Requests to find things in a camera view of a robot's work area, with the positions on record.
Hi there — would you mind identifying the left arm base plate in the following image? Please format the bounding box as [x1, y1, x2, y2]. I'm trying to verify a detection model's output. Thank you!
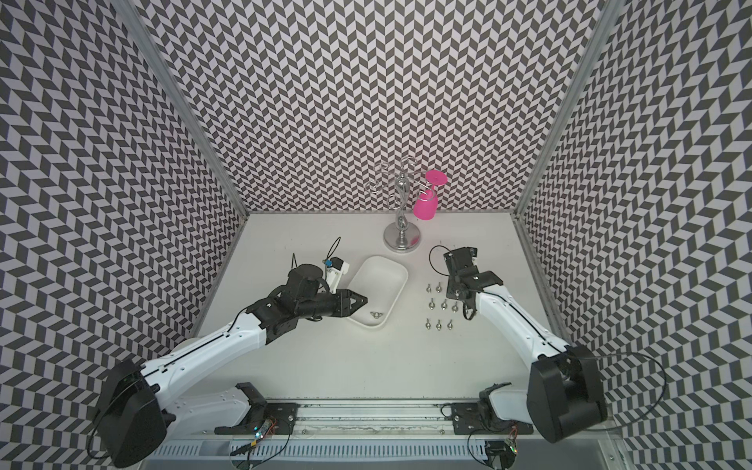
[215, 403, 300, 436]

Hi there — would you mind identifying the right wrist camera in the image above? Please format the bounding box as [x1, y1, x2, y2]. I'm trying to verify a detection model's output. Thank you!
[444, 247, 478, 275]

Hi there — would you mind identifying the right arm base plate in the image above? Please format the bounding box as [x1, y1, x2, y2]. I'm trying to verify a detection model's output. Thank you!
[441, 401, 535, 436]

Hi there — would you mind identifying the aluminium corner post right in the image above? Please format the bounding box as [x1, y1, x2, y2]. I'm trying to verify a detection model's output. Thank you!
[513, 0, 626, 219]

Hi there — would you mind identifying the aluminium corner post left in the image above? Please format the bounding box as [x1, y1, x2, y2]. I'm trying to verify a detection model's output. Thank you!
[111, 0, 249, 219]

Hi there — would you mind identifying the aluminium corner post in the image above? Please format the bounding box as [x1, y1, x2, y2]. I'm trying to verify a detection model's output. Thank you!
[513, 0, 626, 219]
[111, 0, 249, 219]

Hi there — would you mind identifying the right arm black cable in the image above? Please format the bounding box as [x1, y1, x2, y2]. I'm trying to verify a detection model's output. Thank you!
[427, 244, 669, 433]

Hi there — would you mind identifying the chrome glass holder stand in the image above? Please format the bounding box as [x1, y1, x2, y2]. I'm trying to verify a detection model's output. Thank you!
[374, 157, 421, 255]

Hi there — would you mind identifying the clear wine glass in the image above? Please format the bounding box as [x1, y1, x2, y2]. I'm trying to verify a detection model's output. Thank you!
[365, 162, 395, 198]

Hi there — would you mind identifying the aluminium front rail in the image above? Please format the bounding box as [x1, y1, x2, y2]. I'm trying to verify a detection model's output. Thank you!
[158, 392, 542, 443]

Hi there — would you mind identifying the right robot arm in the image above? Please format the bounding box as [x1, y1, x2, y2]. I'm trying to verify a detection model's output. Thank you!
[446, 268, 608, 443]

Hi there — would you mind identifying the white storage box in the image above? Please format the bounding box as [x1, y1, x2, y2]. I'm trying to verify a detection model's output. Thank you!
[348, 256, 409, 330]

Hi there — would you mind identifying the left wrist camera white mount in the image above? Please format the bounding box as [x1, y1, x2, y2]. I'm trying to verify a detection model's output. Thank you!
[323, 237, 350, 293]

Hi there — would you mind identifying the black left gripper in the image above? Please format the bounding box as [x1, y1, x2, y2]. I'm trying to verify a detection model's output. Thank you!
[298, 289, 369, 319]

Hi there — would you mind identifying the pink wine glass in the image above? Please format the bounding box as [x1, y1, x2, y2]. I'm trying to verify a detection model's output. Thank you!
[413, 170, 448, 221]

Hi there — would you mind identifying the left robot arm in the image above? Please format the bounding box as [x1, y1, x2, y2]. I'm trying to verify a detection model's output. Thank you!
[86, 287, 368, 468]

